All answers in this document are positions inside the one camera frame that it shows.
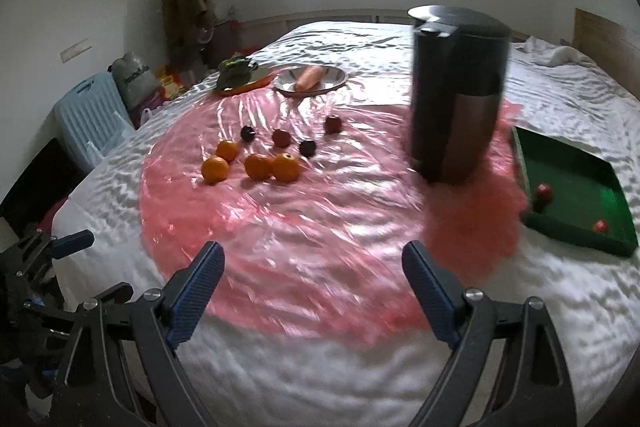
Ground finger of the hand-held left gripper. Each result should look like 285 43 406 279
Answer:
0 229 96 280
30 283 135 333

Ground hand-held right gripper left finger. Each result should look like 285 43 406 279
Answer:
50 241 226 427

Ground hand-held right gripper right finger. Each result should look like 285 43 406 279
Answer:
401 241 583 427

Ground dark furniture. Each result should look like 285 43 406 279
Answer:
0 137 86 238

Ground pink plastic sheet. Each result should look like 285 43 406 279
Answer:
139 94 526 340

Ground light blue plastic stool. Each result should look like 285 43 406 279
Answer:
54 72 136 170

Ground grey bag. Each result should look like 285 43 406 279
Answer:
111 52 156 110

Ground green tray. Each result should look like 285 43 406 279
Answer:
510 125 640 258

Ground yellow and red snack packets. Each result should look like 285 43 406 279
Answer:
150 64 188 100

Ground black steel canister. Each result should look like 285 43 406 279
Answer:
407 5 512 185

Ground orange plate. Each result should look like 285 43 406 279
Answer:
212 69 276 96

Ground green leafy vegetable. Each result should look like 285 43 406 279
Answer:
216 56 260 90

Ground silver metal plate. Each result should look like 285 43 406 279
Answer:
274 64 348 98

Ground carrot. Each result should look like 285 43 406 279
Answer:
294 67 325 92

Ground hanging brown coat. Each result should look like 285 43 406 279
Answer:
161 0 210 58

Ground crumpled white cloth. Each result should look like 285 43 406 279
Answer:
512 36 596 68

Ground wooden headboard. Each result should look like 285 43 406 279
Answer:
572 8 640 102

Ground white wall plate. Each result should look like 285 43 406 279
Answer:
60 38 91 62

